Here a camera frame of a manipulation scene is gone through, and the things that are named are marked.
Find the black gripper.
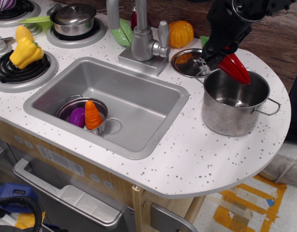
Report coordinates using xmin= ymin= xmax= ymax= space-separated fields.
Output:
xmin=200 ymin=0 xmax=266 ymax=71

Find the red toy chili pepper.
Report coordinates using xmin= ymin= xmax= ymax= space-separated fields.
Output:
xmin=218 ymin=54 xmax=251 ymax=85

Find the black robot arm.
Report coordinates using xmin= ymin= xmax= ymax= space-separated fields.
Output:
xmin=201 ymin=0 xmax=294 ymax=70

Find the steel pot lid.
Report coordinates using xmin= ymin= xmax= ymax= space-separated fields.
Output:
xmin=171 ymin=48 xmax=211 ymax=78

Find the large steel pot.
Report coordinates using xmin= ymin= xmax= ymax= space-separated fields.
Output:
xmin=198 ymin=69 xmax=281 ymax=136

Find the small steel pot in sink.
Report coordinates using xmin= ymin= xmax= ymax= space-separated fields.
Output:
xmin=56 ymin=95 xmax=108 ymax=135

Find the small lidded steel pot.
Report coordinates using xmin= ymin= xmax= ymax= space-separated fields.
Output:
xmin=50 ymin=3 xmax=97 ymax=36

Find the yellow toy bell pepper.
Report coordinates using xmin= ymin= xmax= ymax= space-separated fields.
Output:
xmin=9 ymin=37 xmax=44 ymax=70

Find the orange toy pumpkin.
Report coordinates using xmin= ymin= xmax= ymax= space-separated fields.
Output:
xmin=169 ymin=20 xmax=194 ymax=48

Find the silver toy faucet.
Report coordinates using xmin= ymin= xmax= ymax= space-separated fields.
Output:
xmin=118 ymin=0 xmax=170 ymax=75

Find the grey toy sink basin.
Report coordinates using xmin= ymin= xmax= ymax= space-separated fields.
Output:
xmin=24 ymin=57 xmax=189 ymax=160

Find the red toy behind faucet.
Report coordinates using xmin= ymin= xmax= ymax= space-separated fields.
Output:
xmin=130 ymin=10 xmax=137 ymax=30

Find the green toy cabbage leaf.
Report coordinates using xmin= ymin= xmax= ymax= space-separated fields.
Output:
xmin=111 ymin=18 xmax=133 ymax=47

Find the back right stove burner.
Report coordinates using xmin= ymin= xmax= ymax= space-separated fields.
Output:
xmin=46 ymin=18 xmax=106 ymax=49

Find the stove burner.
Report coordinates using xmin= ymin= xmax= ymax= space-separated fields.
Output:
xmin=0 ymin=51 xmax=58 ymax=93
xmin=46 ymin=18 xmax=106 ymax=49
xmin=0 ymin=0 xmax=41 ymax=28

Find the white shoe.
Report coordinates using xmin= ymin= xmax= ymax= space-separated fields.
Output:
xmin=259 ymin=154 xmax=297 ymax=187

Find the orange toy carrot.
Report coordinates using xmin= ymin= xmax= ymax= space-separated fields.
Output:
xmin=85 ymin=100 xmax=103 ymax=130

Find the purple toy eggplant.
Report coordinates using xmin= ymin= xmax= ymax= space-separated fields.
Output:
xmin=69 ymin=107 xmax=85 ymax=128

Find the yellow toy corn cob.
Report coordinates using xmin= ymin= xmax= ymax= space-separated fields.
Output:
xmin=15 ymin=25 xmax=35 ymax=42

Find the back left stove burner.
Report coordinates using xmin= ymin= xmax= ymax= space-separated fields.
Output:
xmin=0 ymin=0 xmax=41 ymax=28

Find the front left stove burner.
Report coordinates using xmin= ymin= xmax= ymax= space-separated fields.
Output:
xmin=0 ymin=51 xmax=58 ymax=93

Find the grey toy oven door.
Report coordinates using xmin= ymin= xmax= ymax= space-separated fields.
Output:
xmin=14 ymin=159 xmax=136 ymax=232

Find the metal utensil at left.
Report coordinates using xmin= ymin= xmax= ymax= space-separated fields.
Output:
xmin=0 ymin=36 xmax=13 ymax=56

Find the purple white toy onion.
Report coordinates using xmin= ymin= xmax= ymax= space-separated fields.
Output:
xmin=0 ymin=0 xmax=16 ymax=12

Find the blue object lower left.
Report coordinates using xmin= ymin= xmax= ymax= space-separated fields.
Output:
xmin=0 ymin=183 xmax=39 ymax=213

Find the black hose lower left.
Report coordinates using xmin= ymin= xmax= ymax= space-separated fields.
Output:
xmin=0 ymin=196 xmax=44 ymax=232

